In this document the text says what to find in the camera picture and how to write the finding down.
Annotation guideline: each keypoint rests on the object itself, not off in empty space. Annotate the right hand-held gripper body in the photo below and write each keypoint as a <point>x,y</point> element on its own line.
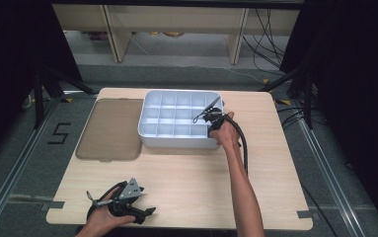
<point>215,120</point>

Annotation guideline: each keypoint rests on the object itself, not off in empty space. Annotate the aluminium floor rail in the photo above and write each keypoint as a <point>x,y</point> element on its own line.
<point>328,181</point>
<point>15,171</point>

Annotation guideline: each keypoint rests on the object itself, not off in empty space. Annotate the person's left hand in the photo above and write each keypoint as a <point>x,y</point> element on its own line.
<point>102,219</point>

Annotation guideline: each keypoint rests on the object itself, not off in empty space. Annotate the yellow floor tape piece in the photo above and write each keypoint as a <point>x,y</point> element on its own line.
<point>283,102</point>
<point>67,99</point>

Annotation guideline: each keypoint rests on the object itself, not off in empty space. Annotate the grey tape strip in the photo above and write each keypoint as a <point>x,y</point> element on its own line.
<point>306,214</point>
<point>53,205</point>

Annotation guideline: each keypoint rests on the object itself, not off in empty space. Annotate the black metal stand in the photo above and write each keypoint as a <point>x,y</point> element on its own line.
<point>38,98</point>
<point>308,98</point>

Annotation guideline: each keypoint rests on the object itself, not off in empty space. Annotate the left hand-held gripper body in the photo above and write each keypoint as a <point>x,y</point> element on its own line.
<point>129,191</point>

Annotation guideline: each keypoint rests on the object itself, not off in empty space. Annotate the brown translucent plastic lid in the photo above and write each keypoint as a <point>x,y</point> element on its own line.
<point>111,128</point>

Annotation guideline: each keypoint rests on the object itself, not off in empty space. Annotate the white divided storage box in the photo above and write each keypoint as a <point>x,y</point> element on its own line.
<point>166,113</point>

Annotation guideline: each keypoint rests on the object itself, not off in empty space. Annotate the yellow object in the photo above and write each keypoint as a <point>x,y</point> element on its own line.
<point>171,33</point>

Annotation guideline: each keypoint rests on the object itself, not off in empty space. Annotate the black curtain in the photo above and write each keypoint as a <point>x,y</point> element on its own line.
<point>357,82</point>
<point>5,65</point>

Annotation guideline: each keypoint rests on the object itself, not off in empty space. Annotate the person's right hand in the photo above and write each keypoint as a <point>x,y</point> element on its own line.
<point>229,135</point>

